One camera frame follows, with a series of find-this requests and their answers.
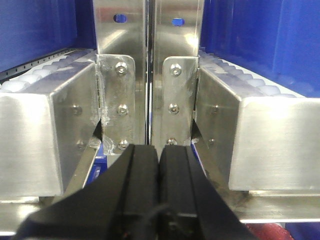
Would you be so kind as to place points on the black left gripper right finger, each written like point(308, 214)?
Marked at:
point(193, 208)

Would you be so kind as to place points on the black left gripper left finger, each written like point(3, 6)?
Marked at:
point(119, 205)

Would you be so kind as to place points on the right blue bin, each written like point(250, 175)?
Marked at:
point(277, 39)

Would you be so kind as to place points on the blue bin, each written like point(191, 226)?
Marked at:
point(30, 29)
point(277, 39)

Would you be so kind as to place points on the left blue bin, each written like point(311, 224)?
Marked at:
point(30, 29)

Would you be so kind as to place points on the right metal shelf rail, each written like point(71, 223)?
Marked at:
point(260, 142)

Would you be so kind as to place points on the metal shelf rail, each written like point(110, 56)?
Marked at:
point(45, 129)
point(260, 142)

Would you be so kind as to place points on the left metal shelf rail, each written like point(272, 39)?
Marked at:
point(45, 129)

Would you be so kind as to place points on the right metal upright post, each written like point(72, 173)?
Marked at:
point(177, 28)

